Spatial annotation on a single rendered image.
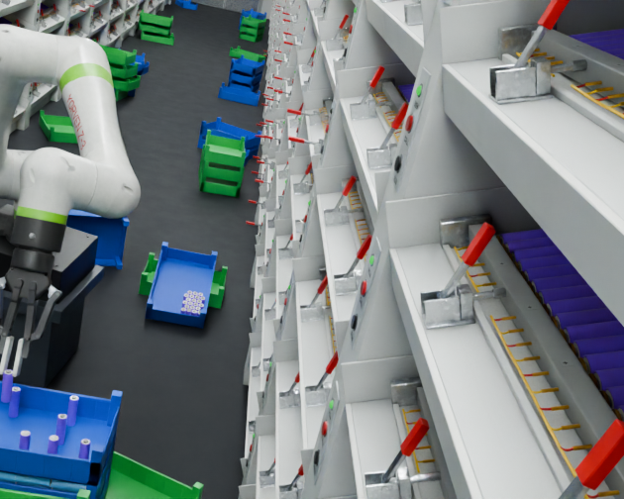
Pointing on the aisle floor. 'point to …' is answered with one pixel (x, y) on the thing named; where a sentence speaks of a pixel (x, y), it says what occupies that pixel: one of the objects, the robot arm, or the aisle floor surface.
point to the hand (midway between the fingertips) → (13, 355)
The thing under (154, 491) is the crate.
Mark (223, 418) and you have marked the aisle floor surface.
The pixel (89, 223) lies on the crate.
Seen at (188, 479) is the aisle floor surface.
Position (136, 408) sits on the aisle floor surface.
